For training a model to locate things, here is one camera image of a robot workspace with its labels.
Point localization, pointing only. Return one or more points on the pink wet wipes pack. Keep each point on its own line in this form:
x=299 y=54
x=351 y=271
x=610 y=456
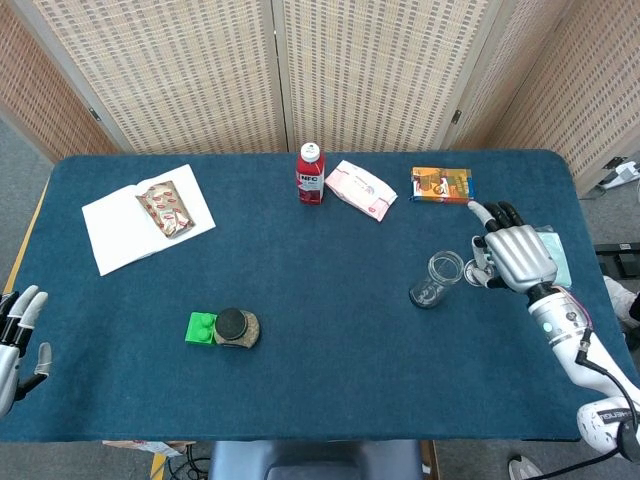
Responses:
x=357 y=190

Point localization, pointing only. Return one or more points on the clear glass jar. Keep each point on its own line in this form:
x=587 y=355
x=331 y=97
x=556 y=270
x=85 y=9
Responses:
x=440 y=280

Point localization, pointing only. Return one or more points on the black floor pedal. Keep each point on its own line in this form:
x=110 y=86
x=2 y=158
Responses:
x=620 y=247

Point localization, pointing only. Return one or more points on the woven rattan screen panel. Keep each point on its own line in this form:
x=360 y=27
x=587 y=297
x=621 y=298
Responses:
x=595 y=85
x=380 y=70
x=30 y=85
x=505 y=65
x=165 y=75

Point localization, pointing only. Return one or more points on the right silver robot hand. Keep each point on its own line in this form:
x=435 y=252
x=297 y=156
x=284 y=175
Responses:
x=520 y=257

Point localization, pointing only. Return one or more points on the red NFC juice bottle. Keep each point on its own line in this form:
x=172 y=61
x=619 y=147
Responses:
x=310 y=180

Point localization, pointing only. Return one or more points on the snack packet with red lips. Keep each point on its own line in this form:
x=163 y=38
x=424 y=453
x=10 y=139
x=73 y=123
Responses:
x=165 y=207

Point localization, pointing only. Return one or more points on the green toy brick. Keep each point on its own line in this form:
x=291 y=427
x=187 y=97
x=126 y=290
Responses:
x=199 y=332

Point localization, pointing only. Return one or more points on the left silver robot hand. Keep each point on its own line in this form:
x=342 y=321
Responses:
x=7 y=360

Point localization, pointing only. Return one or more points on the white cloth bag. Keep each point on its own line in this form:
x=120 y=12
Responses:
x=617 y=295

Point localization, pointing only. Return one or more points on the orange snack box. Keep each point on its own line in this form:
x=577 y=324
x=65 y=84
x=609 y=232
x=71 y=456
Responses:
x=442 y=186

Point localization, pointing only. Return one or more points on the glass jar with black lid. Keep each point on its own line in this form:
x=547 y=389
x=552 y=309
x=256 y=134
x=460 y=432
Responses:
x=235 y=325

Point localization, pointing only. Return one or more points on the white open notebook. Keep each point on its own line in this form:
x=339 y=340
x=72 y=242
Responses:
x=115 y=230

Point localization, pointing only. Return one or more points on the grey shoe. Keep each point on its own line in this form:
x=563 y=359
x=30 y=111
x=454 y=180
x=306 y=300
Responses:
x=525 y=470

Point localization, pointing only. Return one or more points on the blue tablecloth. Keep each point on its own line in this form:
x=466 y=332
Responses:
x=325 y=280

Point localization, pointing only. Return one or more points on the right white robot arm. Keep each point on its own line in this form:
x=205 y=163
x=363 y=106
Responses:
x=580 y=345

